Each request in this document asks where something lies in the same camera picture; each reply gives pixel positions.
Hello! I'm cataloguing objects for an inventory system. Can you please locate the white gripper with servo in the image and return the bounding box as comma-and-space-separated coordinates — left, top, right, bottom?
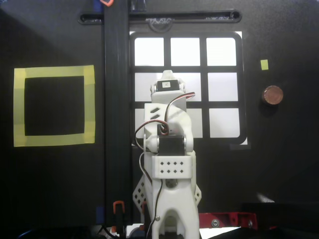
150, 70, 188, 113

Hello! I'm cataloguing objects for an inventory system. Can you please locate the brown cylinder block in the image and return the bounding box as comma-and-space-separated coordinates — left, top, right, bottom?
261, 85, 284, 107

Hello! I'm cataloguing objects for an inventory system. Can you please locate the black vertical beam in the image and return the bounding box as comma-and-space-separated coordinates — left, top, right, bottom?
103, 0, 132, 225

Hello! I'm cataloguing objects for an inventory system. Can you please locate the black slotted bar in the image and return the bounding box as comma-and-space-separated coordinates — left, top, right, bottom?
79, 9, 243, 25

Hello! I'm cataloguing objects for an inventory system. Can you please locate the yellow tape square outline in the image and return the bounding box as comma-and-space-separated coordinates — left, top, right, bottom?
13, 65, 96, 147

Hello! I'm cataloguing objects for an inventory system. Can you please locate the black nine-cell grid frame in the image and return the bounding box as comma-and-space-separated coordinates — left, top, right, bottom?
129, 31, 247, 145

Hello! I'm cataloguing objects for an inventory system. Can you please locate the black forearm cable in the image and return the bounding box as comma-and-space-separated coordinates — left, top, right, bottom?
149, 179, 164, 234

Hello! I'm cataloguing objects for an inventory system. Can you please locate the white perforated base plate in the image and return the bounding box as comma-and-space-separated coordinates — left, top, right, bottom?
133, 178, 202, 212

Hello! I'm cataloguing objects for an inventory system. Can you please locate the red metal bracket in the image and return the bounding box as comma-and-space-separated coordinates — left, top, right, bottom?
198, 212, 257, 229

